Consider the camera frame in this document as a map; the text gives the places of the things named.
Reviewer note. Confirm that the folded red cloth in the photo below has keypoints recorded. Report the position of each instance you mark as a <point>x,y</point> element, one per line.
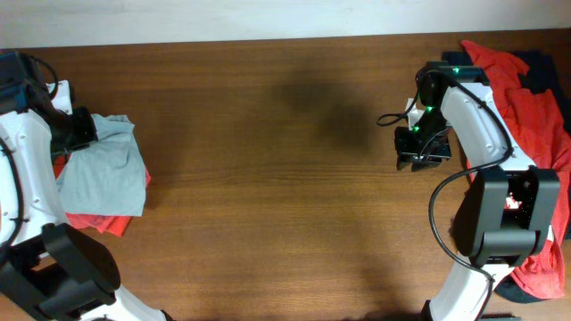
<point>115,225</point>

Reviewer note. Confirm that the red printed t-shirt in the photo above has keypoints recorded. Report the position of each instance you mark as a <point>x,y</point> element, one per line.
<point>540,134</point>

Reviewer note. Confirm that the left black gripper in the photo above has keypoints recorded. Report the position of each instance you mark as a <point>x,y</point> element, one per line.
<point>87,133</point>

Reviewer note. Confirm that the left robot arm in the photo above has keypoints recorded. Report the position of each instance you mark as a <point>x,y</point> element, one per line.
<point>50,269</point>

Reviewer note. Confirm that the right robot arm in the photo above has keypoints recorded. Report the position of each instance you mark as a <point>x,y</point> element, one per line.
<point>506,213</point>

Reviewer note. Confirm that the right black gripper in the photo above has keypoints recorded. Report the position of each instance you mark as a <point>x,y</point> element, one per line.
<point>406,152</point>

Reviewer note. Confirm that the light grey t-shirt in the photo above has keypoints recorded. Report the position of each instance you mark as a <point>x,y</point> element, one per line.
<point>109,177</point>

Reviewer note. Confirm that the dark navy garment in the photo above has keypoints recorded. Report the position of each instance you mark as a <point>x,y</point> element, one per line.
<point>517,290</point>

